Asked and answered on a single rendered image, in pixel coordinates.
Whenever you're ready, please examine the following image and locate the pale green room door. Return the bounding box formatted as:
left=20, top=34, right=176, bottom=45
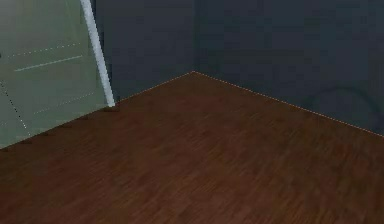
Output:
left=0, top=0, right=116, bottom=150

